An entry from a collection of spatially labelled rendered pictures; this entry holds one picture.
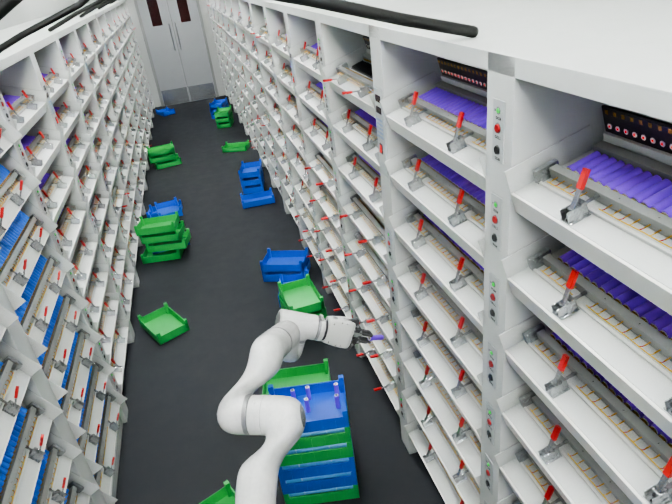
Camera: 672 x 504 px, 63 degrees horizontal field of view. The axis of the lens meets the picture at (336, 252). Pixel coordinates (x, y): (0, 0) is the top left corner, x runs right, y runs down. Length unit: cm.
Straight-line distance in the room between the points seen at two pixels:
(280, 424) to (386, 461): 117
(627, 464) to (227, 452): 193
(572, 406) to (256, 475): 73
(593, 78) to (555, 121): 25
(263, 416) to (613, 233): 91
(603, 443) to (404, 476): 143
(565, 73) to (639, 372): 48
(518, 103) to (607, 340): 44
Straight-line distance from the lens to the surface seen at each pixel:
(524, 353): 130
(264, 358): 144
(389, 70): 170
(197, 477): 266
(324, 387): 224
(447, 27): 125
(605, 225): 98
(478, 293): 147
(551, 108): 111
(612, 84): 86
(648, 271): 88
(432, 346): 192
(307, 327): 180
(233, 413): 145
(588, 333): 106
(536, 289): 116
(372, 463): 252
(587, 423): 117
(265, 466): 142
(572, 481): 133
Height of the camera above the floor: 193
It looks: 28 degrees down
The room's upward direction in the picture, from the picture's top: 7 degrees counter-clockwise
